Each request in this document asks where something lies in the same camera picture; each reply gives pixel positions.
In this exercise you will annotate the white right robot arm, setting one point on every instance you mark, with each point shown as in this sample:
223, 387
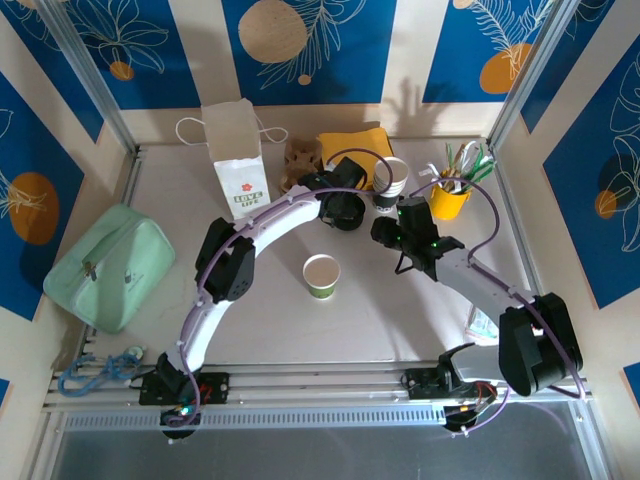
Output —
480, 290

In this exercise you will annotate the white paper cup stack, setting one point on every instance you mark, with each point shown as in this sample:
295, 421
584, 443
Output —
391, 175

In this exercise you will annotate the white paper takeout bag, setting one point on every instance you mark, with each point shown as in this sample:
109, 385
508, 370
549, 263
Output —
235, 145

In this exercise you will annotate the cardboard cup carrier stack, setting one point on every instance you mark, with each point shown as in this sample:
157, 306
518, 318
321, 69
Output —
300, 155

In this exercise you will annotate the wooden stirrer bundle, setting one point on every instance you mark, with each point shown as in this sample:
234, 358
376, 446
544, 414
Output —
452, 181

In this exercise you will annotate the green paper coffee cup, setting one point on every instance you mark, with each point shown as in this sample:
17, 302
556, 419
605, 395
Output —
321, 272

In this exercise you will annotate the yellow utensil holder cup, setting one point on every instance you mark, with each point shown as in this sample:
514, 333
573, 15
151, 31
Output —
447, 205

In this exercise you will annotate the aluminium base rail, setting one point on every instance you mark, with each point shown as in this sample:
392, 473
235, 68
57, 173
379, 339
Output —
320, 380

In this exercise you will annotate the thin green stirrer stick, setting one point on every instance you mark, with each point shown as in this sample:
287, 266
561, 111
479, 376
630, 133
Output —
448, 157

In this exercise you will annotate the yellow napkin stack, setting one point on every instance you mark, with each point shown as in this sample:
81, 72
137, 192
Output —
350, 140

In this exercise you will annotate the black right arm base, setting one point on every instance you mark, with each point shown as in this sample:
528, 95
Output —
420, 382

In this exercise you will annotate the mint green zipper pouch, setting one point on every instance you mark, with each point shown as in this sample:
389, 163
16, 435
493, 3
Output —
115, 265

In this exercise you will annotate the white wrapped utensil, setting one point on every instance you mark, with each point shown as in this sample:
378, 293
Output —
431, 170

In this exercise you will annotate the aluminium frame post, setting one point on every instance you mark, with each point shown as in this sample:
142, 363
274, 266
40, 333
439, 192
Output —
530, 75
90, 75

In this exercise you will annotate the clear plastic wipes packet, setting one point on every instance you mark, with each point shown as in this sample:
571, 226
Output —
481, 325

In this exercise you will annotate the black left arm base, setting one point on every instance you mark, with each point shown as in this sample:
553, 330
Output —
215, 387

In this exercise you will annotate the grey metal sheet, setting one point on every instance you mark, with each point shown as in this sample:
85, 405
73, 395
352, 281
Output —
320, 455

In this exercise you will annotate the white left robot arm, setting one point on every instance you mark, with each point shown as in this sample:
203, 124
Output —
280, 220

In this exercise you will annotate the small pale green trinket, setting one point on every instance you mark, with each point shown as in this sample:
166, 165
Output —
135, 352

